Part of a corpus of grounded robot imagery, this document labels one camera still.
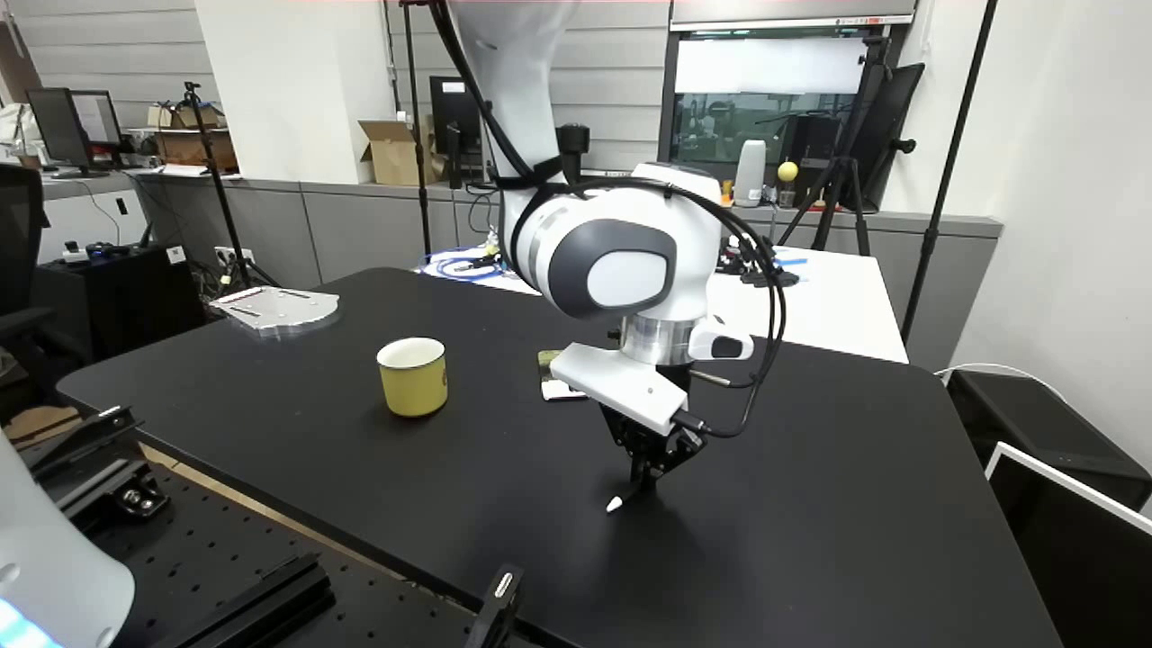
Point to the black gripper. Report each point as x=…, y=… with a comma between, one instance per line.
x=658, y=436

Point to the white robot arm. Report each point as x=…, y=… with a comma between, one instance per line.
x=600, y=264

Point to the yellow enamel cup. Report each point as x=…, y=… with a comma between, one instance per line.
x=412, y=384

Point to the small white card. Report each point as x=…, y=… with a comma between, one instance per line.
x=555, y=390

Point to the black table clamp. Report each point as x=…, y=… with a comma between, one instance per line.
x=491, y=615

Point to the white side table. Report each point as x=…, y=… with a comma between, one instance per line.
x=842, y=302

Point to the white cylinder speaker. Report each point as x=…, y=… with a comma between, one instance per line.
x=752, y=176

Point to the small yellow ball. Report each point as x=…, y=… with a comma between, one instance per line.
x=788, y=170

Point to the large dark monitor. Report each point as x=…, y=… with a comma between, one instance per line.
x=720, y=122

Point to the black box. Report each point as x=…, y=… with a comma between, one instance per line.
x=1050, y=435

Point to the black computer screen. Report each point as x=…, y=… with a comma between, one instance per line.
x=456, y=129

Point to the small cardboard box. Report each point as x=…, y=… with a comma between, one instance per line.
x=392, y=153

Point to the thin black pole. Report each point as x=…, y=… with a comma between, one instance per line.
x=416, y=131
x=948, y=167

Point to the white framed dark panel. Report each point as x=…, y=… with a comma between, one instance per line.
x=1068, y=563

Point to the black perforated breadboard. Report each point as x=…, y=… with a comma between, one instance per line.
x=204, y=554

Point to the black light stand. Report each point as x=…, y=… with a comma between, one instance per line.
x=215, y=182

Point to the black low cabinet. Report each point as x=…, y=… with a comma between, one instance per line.
x=122, y=302

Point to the brown crate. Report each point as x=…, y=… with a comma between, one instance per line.
x=191, y=144

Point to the white rounded device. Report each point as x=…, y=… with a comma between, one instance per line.
x=47, y=563

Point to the desk computer monitor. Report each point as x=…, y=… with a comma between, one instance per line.
x=77, y=129

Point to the black office chair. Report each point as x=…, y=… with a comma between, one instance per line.
x=18, y=238

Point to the white wrist mount box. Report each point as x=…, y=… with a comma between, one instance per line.
x=616, y=384

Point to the black camera tripod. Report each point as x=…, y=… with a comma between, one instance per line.
x=857, y=131

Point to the black aluminium rail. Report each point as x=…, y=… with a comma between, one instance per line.
x=264, y=608

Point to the black corner bracket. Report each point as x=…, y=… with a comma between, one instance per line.
x=96, y=466

